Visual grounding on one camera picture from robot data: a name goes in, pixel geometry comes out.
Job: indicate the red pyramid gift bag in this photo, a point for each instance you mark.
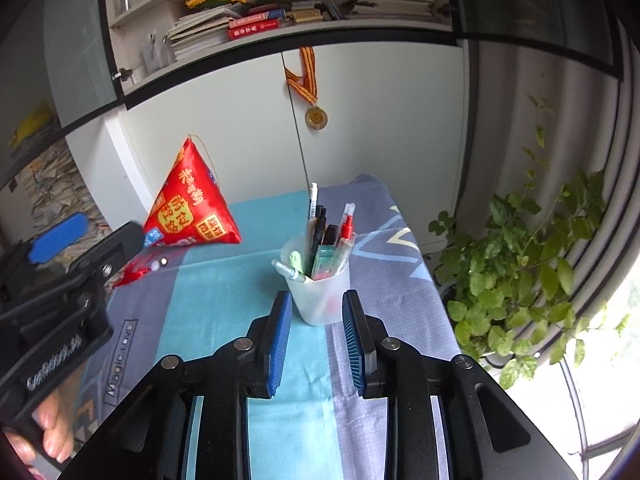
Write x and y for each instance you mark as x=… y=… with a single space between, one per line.
x=190 y=208

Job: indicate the white cabinet with shelves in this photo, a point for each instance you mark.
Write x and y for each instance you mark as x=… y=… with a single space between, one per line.
x=397 y=110

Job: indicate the person's left hand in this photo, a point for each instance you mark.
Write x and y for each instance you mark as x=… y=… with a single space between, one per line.
x=57 y=440

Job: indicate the red tassel with beads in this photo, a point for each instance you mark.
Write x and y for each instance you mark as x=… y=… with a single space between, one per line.
x=134 y=271

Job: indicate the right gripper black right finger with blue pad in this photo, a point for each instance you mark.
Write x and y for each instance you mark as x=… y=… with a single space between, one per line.
x=364 y=334

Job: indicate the blue grey patterned tablecloth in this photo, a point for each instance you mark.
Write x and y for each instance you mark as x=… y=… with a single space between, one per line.
x=190 y=301

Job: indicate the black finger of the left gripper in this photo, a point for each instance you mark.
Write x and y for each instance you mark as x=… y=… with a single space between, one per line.
x=105 y=259

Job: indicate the green white correction pen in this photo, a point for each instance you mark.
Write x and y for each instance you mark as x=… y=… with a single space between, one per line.
x=291 y=270

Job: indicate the translucent white pen cup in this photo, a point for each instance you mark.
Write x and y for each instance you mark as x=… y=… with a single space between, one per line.
x=319 y=303

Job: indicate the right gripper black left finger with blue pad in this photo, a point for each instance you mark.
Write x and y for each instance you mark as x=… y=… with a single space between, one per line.
x=270 y=336

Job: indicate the red book on shelf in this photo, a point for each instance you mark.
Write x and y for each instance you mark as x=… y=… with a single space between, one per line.
x=253 y=28

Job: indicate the stack of books right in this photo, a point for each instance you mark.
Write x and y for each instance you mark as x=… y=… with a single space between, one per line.
x=418 y=9

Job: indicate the black pen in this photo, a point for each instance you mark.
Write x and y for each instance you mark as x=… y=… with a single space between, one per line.
x=318 y=225

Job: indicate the teal eraser pack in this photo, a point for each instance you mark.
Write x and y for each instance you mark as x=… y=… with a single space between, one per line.
x=323 y=262

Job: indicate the gold medal striped ribbon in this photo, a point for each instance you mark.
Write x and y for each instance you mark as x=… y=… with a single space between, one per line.
x=306 y=86

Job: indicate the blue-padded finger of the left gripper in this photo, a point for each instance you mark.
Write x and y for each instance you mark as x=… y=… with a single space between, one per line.
x=50 y=243

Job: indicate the stack of books left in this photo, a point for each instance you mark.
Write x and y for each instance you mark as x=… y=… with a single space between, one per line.
x=201 y=30

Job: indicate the red capped pen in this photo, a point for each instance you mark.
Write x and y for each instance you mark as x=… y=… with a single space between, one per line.
x=346 y=240

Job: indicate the green potted plant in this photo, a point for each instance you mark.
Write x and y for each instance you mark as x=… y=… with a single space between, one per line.
x=511 y=289

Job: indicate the white pen tall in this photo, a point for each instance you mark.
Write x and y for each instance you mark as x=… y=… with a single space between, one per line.
x=312 y=210

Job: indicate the stack of books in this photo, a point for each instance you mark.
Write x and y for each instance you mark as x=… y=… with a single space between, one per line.
x=201 y=30
x=418 y=9

